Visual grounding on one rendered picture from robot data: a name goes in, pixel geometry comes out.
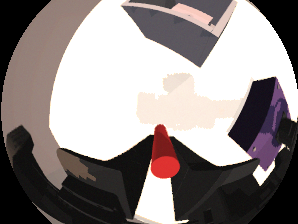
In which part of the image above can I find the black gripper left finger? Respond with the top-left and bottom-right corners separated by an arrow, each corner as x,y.
56,135 -> 154,220

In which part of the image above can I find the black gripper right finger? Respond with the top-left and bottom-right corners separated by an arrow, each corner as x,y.
169,136 -> 261,221

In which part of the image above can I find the red peg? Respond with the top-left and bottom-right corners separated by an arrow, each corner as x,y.
150,124 -> 180,179

